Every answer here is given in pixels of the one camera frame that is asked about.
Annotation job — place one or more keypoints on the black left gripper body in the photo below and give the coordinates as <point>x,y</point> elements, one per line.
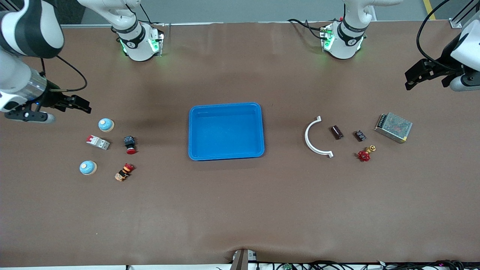
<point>446,60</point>

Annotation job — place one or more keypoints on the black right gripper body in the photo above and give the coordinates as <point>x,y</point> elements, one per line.
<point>51,99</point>

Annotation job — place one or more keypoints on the light blue call bell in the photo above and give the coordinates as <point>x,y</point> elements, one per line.
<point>88,167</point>
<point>106,125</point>

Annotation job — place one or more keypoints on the black cylindrical capacitor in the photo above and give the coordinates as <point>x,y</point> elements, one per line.
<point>360,135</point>
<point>336,132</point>

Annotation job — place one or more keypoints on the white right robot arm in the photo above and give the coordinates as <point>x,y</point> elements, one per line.
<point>15,75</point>

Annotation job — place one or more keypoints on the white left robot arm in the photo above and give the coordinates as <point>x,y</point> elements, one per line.
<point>343,50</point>

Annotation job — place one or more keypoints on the white red circuit breaker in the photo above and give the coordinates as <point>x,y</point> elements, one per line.
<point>98,142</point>

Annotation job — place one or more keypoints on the metal mesh power supply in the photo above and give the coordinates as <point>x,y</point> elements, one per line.
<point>393,127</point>

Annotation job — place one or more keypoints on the black red emergency stop button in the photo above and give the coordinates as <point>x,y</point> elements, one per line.
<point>130,144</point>

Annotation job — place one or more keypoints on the orange black red push button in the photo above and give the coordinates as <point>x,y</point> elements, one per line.
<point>124,172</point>

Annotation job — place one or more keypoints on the blue plastic tray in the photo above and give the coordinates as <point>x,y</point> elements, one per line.
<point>225,131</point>

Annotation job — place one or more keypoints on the brown table mat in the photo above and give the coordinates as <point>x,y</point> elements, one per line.
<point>240,206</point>

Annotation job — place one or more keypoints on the aluminium frame post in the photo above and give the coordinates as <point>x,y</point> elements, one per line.
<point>459,20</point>

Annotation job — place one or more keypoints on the white curved plastic bracket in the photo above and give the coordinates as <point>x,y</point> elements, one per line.
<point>306,135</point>

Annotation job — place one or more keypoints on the aluminium table edge rail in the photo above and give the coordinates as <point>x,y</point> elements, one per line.
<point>225,23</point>

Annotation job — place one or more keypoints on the metal table clamp bracket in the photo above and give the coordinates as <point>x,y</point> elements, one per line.
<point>242,260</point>

